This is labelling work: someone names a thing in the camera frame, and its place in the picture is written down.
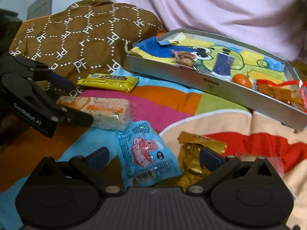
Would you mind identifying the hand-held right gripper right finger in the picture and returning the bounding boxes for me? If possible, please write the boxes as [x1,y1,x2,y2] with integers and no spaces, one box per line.
[185,147,281,196]

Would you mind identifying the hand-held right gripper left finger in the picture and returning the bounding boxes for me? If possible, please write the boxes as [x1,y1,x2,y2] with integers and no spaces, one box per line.
[29,147,125,198]

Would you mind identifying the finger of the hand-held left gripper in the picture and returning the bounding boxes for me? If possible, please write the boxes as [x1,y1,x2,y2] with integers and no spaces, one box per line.
[7,55,75,91]
[29,84,94,128]

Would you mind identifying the gold foil snack packet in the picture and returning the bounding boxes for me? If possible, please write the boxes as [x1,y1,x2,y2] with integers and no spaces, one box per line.
[177,131,228,176]

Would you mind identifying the orange white nougat packet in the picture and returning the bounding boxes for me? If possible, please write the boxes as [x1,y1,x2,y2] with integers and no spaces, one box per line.
[56,96,135,132]

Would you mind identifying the light blue snack packet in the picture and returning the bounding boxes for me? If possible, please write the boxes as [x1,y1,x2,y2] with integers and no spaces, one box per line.
[114,121,183,187]

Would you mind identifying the yellow snack bar packet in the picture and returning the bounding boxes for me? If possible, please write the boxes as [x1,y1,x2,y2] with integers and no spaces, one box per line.
[77,73,139,93]

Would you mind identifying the grey shallow box tray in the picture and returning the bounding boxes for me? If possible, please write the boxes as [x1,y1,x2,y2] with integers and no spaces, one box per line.
[126,28,307,133]

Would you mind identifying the orange tangerine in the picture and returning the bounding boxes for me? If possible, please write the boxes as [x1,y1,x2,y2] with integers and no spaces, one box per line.
[232,74,252,89]

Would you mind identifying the red spicy snack packet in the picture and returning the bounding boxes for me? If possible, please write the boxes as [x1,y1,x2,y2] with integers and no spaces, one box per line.
[252,78,307,112]

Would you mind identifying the dark blue snack packet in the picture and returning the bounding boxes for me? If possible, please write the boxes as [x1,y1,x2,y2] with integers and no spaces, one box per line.
[214,52,235,75]

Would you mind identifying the small brown snack packet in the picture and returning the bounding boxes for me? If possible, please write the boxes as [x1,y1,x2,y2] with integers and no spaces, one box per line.
[171,49,196,67]

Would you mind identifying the brown patterned pillow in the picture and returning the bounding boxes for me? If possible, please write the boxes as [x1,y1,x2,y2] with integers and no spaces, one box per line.
[8,0,168,101]

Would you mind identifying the cartoon printed blanket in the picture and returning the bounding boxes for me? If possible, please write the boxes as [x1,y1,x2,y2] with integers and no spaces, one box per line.
[0,67,307,230]

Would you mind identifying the grey panel door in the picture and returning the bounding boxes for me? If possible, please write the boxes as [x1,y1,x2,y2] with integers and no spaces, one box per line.
[26,0,54,20]

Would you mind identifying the painted paper sheet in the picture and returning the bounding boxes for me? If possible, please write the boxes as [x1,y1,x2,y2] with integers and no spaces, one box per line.
[130,32,288,87]

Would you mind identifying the pink bed sheet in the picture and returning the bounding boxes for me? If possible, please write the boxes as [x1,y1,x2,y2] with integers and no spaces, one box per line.
[97,0,307,63]

